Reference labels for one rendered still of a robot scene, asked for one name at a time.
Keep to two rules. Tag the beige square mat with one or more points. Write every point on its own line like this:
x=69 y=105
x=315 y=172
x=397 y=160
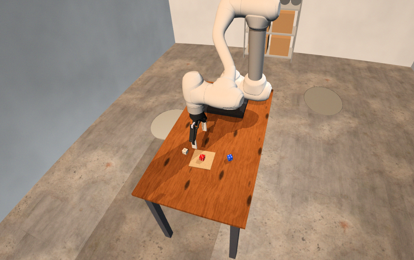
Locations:
x=206 y=164

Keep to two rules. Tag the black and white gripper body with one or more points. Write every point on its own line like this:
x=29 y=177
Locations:
x=197 y=117

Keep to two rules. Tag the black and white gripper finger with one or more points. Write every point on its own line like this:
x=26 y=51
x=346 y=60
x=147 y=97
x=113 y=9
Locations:
x=193 y=133
x=203 y=121

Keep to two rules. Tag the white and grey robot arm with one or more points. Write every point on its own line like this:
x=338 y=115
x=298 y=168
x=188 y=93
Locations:
x=229 y=91

